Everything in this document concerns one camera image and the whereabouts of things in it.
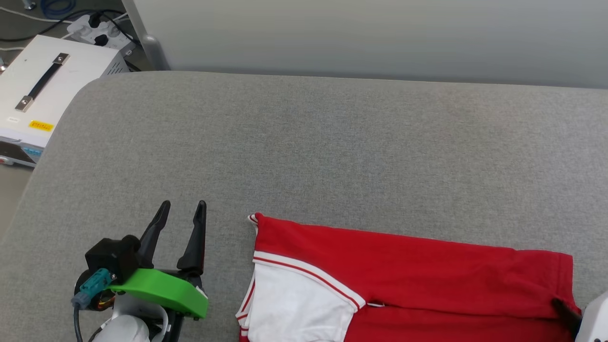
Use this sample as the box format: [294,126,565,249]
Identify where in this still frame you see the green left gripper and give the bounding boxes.
[74,200,209,320]

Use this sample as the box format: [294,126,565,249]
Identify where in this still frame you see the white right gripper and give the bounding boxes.
[551,292,608,342]

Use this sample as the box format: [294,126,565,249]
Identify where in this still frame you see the red white basketball jersey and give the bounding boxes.
[236,212,583,342]

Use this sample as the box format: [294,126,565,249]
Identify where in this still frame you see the white equipment box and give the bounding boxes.
[0,34,132,168]

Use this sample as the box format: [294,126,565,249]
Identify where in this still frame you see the grey metal partition foot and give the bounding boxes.
[141,34,171,72]

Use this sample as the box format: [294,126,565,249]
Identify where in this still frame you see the white power strip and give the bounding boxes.
[66,13,134,52]

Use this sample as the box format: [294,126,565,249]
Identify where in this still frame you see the white partition panel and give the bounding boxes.
[121,0,608,89]

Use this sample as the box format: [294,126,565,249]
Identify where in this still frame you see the black cable teal connector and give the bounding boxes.
[71,268,116,342]

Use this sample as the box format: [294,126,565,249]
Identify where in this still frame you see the black strap handle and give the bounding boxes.
[14,53,71,113]

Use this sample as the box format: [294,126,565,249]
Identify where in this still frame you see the black power cable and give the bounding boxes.
[0,9,143,73]

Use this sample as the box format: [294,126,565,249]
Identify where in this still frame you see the blue coiled cable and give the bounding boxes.
[40,0,77,15]

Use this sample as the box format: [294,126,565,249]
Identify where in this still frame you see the white floor cable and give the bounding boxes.
[0,6,70,25]

